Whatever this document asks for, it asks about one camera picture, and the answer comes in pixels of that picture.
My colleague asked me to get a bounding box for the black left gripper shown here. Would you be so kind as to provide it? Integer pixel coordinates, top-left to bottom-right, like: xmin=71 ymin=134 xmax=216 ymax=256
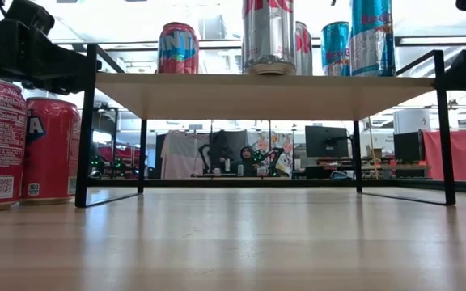
xmin=0 ymin=19 xmax=104 ymax=97

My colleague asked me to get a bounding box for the red Fanta strawberry can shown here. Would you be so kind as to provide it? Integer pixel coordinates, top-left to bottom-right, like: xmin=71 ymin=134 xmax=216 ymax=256
xmin=19 ymin=96 xmax=83 ymax=206
xmin=157 ymin=22 xmax=201 ymax=75

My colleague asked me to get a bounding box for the blue silver Red Bull can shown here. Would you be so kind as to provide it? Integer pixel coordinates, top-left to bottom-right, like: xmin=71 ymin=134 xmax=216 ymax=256
xmin=320 ymin=21 xmax=352 ymax=77
xmin=349 ymin=0 xmax=396 ymax=78

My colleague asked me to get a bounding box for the silver Diet Coke can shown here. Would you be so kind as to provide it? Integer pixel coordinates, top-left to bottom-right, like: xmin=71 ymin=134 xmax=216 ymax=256
xmin=241 ymin=0 xmax=298 ymax=76
xmin=295 ymin=20 xmax=314 ymax=77

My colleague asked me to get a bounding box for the red orange cloth cover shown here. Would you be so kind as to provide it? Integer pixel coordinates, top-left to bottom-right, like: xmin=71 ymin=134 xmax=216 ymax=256
xmin=422 ymin=127 xmax=466 ymax=182

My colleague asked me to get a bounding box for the black computer monitor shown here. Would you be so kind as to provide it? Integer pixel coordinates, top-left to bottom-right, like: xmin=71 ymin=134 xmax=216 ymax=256
xmin=393 ymin=131 xmax=424 ymax=163
xmin=304 ymin=125 xmax=350 ymax=159

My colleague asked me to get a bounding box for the white cloth cover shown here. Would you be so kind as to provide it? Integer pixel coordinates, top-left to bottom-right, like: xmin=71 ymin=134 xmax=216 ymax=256
xmin=159 ymin=131 xmax=212 ymax=181

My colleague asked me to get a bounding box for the black cloth cover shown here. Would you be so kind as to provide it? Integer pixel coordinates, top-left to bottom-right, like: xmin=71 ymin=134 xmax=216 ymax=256
xmin=210 ymin=129 xmax=248 ymax=162

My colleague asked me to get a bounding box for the person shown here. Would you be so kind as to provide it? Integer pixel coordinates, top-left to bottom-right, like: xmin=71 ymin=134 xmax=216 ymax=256
xmin=232 ymin=145 xmax=263 ymax=178

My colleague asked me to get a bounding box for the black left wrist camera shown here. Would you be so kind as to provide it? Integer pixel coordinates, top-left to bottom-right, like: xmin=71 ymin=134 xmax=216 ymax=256
xmin=5 ymin=0 xmax=56 ymax=36

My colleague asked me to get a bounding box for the wooden shelf with black frame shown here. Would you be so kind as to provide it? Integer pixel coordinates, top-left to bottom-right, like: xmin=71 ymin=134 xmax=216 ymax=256
xmin=74 ymin=43 xmax=457 ymax=209

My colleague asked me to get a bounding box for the black aluminium table frame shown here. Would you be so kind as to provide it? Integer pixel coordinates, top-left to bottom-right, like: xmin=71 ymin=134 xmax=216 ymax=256
xmin=87 ymin=177 xmax=466 ymax=195

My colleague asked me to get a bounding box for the colourful wall poster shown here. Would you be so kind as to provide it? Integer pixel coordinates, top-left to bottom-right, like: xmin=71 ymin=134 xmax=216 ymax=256
xmin=247 ymin=131 xmax=294 ymax=175

